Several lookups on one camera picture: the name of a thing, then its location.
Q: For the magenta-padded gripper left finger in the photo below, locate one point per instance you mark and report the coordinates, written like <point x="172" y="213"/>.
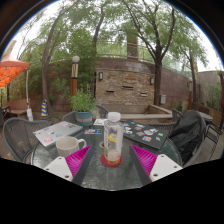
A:
<point x="77" y="161"/>

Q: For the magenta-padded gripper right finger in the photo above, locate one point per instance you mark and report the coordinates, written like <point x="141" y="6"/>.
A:
<point x="150" y="163"/>

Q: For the white ceramic mug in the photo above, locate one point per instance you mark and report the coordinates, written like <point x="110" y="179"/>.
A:
<point x="68" y="145"/>

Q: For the round red coaster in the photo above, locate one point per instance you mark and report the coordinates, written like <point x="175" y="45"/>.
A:
<point x="104" y="161"/>

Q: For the black stickered laptop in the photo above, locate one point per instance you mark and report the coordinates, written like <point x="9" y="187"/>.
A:
<point x="145" y="133"/>

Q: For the small sticker card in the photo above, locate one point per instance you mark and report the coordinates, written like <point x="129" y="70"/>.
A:
<point x="93" y="131"/>

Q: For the silver stickered laptop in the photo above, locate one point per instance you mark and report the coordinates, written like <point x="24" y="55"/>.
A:
<point x="56" y="132"/>

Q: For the clear plastic drink bottle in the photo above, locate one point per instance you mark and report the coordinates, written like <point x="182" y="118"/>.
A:
<point x="113" y="140"/>

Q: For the white paper card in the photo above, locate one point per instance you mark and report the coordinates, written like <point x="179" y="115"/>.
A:
<point x="99" y="122"/>

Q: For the black jacket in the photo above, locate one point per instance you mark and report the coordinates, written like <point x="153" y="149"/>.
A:
<point x="188" y="131"/>

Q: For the potted green plant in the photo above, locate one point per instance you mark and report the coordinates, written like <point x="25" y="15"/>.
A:
<point x="82" y="108"/>

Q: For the striped traffic cone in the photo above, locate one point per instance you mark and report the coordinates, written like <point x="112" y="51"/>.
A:
<point x="44" y="108"/>

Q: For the black metal chair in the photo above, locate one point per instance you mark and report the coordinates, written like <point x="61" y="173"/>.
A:
<point x="214" y="131"/>

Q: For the orange patio umbrella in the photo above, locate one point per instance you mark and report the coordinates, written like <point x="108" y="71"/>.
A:
<point x="10" y="69"/>

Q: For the wall lantern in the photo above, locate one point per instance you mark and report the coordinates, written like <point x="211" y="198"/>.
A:
<point x="152" y="80"/>
<point x="100" y="76"/>

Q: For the globe lamp post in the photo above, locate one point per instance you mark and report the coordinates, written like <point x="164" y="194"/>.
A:
<point x="74" y="75"/>

